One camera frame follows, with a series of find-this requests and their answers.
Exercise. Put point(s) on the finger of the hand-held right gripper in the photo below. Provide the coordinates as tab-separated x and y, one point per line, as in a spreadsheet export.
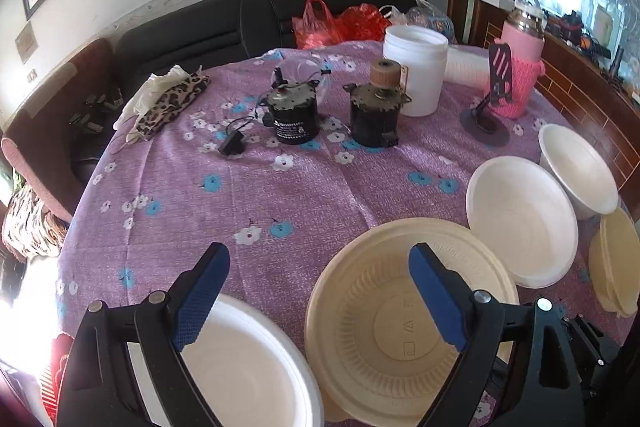
595	347

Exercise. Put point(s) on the clear plastic bag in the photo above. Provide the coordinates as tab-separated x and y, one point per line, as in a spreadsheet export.
430	19

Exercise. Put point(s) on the white plastic jar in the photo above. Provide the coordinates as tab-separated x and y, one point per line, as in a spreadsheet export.
417	72

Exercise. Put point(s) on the white cloth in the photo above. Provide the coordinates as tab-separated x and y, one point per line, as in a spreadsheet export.
150	89

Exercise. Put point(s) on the striped brown blanket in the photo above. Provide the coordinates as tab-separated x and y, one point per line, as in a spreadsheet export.
30	227

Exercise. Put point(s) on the red ruffled basket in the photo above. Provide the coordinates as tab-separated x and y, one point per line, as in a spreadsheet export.
52	382

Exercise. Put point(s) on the black power adapter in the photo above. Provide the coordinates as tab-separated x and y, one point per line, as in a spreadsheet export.
231	146

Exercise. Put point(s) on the red plastic bag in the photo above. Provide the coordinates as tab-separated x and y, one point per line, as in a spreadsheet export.
362	24
312	27

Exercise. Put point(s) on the black leather sofa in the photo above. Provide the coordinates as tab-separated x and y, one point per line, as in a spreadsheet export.
210	27

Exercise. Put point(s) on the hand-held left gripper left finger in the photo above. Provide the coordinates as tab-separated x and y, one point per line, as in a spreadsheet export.
200	299

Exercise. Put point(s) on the black cylindrical motor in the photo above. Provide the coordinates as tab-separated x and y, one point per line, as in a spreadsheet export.
292	119

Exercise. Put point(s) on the wooden cabinet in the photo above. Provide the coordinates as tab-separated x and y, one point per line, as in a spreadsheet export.
590	97

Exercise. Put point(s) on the small wall plaque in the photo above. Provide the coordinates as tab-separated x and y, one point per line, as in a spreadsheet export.
26	42

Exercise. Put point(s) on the clear plastic dome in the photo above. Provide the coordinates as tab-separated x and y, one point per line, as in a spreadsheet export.
305	69

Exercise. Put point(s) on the clutter of small items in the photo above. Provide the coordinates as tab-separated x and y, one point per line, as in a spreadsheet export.
585	37

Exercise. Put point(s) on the wide white foam bowl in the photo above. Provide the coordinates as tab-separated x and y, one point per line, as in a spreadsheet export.
245	372

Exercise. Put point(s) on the cream bowl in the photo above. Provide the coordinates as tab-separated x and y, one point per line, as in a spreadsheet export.
612	267

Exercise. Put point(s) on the white foam plate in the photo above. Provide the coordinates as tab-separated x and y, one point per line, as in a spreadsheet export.
520	222

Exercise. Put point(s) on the wall switch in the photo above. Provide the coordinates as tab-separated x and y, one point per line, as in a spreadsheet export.
31	76

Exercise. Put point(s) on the leopard print cloth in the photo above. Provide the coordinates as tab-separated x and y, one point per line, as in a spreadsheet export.
175	102

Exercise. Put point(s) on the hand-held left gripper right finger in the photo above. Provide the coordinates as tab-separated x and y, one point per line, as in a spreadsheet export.
437	299

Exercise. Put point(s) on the white plastic bag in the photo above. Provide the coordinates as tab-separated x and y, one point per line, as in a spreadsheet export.
394	13

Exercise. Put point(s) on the pink thermos with knitted sleeve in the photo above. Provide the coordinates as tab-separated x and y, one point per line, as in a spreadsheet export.
522	42

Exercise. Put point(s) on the white plastic cup stack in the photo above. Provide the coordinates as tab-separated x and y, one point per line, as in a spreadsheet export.
467	67

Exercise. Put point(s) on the dark motor with brown knob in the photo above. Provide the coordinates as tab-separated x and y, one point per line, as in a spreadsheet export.
370	117

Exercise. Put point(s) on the deep white bowl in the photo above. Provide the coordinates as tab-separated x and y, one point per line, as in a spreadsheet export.
575	167

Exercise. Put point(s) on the black phone stand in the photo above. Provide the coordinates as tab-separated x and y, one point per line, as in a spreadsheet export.
500	67

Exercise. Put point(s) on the purple floral tablecloth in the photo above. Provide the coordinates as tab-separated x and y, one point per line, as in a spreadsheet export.
300	217

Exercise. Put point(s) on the brown armchair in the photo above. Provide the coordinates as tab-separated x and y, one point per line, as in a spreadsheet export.
60	107

